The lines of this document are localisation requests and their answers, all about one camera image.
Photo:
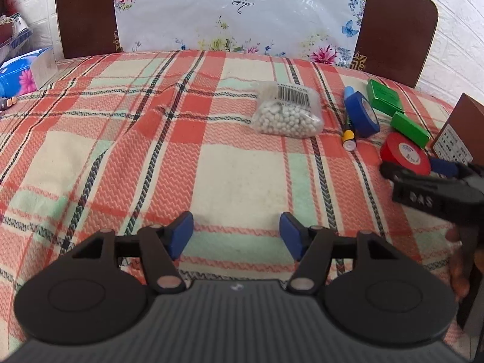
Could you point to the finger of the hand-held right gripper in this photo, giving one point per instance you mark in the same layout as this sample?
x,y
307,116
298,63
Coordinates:
x,y
400,172
442,166

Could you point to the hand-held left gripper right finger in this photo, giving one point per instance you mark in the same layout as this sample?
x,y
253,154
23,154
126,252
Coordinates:
x,y
291,234

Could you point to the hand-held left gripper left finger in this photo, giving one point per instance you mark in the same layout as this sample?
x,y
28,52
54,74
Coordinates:
x,y
180,234

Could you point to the red tape roll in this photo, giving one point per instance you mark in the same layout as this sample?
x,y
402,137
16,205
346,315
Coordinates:
x,y
397,151

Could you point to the brown cardboard box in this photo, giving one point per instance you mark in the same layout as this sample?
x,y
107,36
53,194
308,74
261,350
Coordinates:
x,y
459,132

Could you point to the small long green box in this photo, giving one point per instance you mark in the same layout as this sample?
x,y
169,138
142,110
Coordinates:
x,y
410,128

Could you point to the black yellow battery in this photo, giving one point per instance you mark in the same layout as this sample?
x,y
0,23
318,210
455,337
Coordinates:
x,y
348,138

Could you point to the blue tape roll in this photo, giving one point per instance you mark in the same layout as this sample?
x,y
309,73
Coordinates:
x,y
359,115

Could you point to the bag of white beads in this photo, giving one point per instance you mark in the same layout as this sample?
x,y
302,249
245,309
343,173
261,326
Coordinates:
x,y
287,115

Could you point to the person's right hand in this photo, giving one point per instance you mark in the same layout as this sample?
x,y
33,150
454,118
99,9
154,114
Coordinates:
x,y
458,268

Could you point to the brown chair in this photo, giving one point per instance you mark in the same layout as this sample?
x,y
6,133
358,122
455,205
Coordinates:
x,y
397,26
85,11

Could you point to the floral printed plastic bag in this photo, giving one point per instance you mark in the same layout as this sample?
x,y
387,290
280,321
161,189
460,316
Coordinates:
x,y
242,19

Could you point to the blue floral tissue pack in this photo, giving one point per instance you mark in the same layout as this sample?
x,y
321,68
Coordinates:
x,y
22,72

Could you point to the clear plastic rack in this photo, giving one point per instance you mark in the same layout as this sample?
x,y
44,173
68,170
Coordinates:
x,y
15,36

